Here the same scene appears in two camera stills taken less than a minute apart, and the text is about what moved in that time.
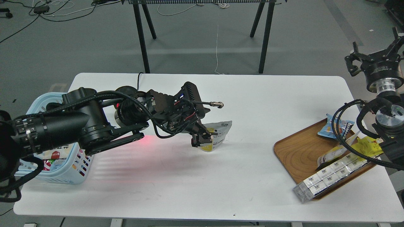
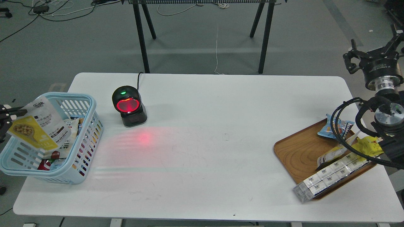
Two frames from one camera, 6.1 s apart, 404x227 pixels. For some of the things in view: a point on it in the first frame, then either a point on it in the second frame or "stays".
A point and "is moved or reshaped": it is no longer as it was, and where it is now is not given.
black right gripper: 383,74 stays
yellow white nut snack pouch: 222,128 is moved or reshaped
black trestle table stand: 266,8 stays
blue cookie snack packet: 344,126 stays
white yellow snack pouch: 337,152 stays
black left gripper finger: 197,139 -> 4,126
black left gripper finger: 202,127 -> 5,113
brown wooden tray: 299,153 stays
